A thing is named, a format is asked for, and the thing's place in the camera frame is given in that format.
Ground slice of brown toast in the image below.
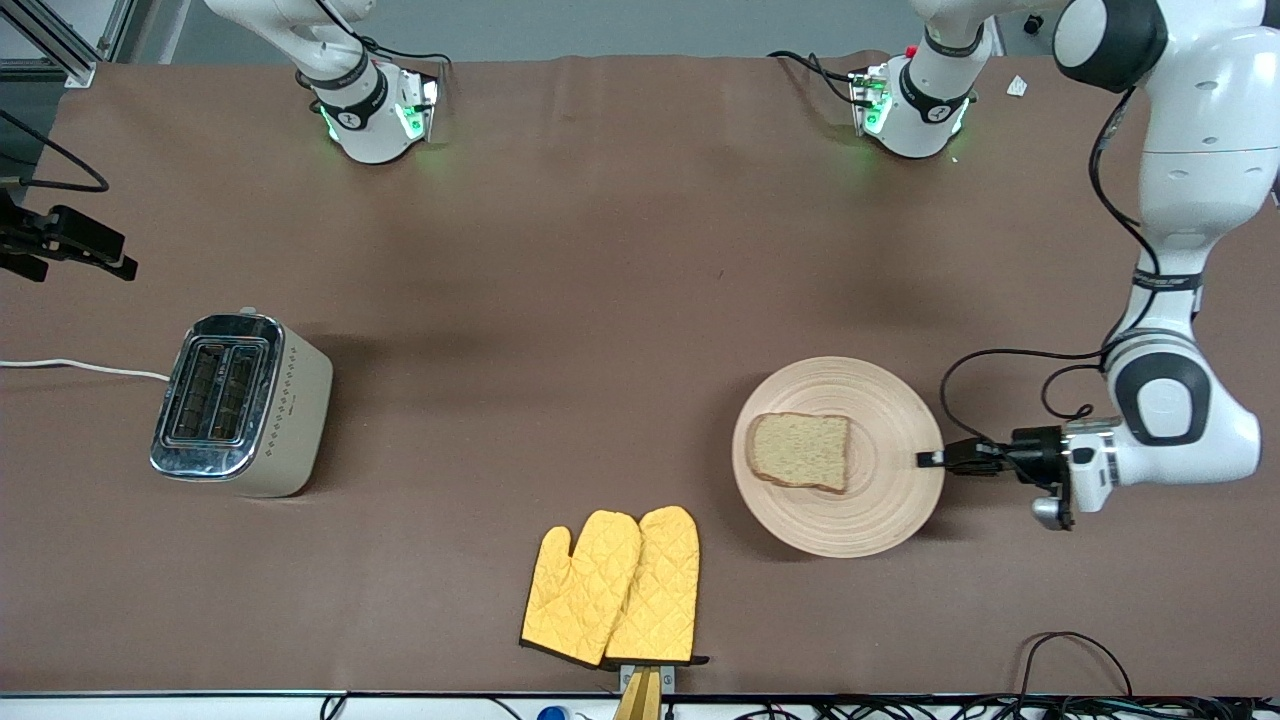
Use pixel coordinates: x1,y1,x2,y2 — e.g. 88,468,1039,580
746,412,852,495

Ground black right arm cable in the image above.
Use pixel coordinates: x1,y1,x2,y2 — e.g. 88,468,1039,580
0,108,109,193

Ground aluminium frame post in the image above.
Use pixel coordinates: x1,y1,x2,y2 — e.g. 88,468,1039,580
0,0,136,87

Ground white toaster power cord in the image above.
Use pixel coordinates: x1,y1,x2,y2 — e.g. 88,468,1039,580
0,358,171,382

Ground green lit base connector box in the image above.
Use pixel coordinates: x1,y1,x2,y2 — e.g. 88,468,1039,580
393,68,442,143
849,65,894,138

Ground cream and chrome toaster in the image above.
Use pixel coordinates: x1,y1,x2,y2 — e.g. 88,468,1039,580
150,307,334,498

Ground tangled black cables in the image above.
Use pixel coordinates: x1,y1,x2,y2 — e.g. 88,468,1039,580
735,695,1280,720

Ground metal clamp with wooden sticks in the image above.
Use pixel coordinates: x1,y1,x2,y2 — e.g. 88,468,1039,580
612,664,677,720

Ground yellow quilted oven mitt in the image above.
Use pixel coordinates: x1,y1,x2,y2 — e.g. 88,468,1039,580
520,511,642,669
605,506,709,666

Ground brown table mat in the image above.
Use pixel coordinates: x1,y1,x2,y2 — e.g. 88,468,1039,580
0,52,1280,698

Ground round light wooden plate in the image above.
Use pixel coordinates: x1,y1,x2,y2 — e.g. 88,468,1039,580
732,356,945,559

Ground black right base cable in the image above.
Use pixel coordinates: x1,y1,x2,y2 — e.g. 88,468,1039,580
355,35,453,73

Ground black looped cable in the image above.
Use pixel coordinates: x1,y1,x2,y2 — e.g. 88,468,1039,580
1018,631,1136,701

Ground black base cable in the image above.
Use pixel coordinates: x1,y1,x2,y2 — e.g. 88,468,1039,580
355,35,453,73
767,50,863,107

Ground black left base cable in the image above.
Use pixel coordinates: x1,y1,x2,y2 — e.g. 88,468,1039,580
767,50,863,107

